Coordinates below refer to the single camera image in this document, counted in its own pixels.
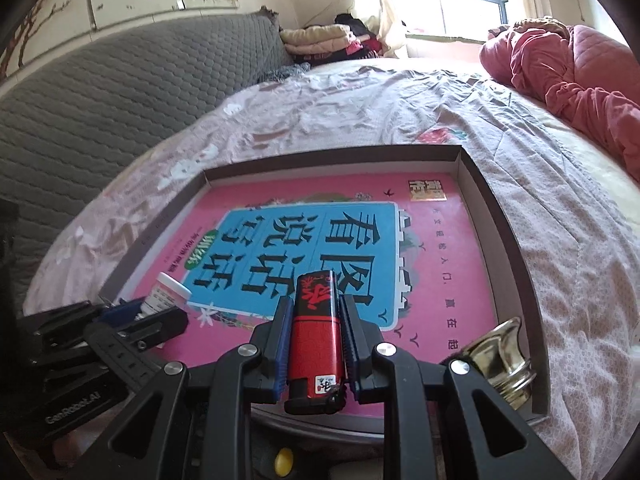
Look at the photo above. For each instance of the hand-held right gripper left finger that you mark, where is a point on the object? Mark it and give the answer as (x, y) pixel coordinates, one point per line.
(284, 345)

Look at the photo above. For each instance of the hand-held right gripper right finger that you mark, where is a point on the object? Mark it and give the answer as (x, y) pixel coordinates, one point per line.
(350, 350)

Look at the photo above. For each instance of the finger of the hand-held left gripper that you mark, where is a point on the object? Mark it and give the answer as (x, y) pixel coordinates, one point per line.
(160, 327)
(120, 310)

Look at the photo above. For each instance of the red and black lighter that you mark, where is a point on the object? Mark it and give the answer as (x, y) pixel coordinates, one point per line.
(315, 340)

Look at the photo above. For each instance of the white pill bottle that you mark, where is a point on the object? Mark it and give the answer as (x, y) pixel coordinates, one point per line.
(167, 295)

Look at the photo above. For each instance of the brass metal fitting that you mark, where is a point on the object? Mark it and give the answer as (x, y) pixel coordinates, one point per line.
(500, 355)

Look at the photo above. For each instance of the grey shallow cardboard box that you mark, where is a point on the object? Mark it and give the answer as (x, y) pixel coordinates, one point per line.
(505, 240)

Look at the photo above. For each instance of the pink and blue book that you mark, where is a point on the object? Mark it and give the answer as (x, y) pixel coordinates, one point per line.
(440, 270)

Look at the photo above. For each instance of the grey quilted headboard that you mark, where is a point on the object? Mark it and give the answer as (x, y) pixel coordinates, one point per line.
(125, 85)

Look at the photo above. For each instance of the pink floral bed sheet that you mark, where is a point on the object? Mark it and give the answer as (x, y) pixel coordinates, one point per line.
(350, 110)

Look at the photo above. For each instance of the blue patterned cloth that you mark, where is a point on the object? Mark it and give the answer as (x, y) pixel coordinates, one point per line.
(287, 71)

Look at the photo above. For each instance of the cream folded blanket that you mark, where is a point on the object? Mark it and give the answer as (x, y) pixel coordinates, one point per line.
(315, 37)

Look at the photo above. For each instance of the pile of dark clothes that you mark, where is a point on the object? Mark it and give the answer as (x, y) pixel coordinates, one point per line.
(357, 35)

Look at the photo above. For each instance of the light curtain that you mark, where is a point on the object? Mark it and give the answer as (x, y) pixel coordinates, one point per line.
(387, 5)

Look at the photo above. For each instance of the pink quilt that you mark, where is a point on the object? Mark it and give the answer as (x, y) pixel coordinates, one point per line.
(575, 75)

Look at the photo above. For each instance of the tan knitted cloth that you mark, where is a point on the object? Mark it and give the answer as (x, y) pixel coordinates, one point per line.
(542, 25)

